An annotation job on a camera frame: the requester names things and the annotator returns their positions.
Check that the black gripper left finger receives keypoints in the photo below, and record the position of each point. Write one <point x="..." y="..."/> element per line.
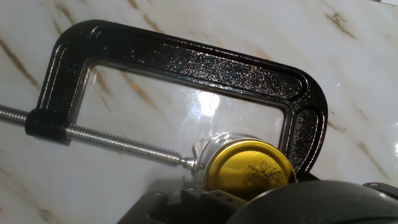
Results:
<point x="199" y="208"/>

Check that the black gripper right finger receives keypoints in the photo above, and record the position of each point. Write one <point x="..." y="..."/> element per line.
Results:
<point x="385" y="189"/>

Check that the gold metal jar lid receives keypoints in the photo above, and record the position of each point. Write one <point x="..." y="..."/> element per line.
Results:
<point x="248" y="169"/>

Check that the clear glass jar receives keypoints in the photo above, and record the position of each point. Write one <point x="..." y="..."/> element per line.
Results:
<point x="211" y="149"/>

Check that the marble pattern board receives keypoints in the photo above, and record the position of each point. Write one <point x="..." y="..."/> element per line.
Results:
<point x="357" y="77"/>

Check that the black metal C-clamp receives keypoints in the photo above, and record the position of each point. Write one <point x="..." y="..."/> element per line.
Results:
<point x="186" y="62"/>

